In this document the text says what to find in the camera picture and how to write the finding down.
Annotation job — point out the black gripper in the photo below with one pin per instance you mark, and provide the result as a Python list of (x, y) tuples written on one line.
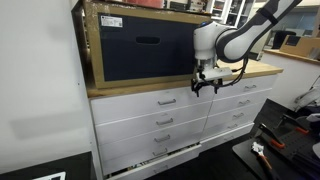
[(206, 83)]

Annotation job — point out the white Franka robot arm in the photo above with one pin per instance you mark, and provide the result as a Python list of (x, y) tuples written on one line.
[(240, 40)]

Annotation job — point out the white drawer cabinet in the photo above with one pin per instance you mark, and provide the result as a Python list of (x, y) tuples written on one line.
[(133, 126)]

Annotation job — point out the white counter with wood top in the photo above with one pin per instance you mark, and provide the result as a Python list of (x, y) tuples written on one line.
[(293, 80)]

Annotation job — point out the large cardboard box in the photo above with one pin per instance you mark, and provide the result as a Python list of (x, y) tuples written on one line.
[(150, 56)]

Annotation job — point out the white orange hand tool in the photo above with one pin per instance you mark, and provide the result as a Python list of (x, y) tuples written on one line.
[(256, 147)]

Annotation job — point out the black work table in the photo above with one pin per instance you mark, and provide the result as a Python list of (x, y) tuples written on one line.
[(246, 156)]

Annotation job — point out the white shelf unit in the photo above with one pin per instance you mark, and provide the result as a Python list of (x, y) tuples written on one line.
[(227, 10)]

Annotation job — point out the black orange clamp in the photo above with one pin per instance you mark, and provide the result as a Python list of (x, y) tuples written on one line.
[(276, 144), (301, 130)]

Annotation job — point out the black office chair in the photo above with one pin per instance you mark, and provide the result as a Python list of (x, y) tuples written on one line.
[(281, 38)]

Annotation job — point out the white plastic device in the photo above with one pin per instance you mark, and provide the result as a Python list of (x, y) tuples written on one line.
[(310, 96)]

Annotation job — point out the small cardboard box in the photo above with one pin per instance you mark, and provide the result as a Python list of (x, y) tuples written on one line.
[(305, 46)]

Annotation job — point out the white board panel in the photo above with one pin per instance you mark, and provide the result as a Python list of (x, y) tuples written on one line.
[(40, 83)]

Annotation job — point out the white flat object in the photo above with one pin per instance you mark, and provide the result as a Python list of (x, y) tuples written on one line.
[(50, 176)]

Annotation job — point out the black low surface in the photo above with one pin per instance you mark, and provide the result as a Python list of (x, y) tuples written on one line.
[(33, 166)]

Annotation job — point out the light grey wrist camera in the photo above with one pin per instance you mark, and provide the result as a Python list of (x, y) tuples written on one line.
[(218, 74)]

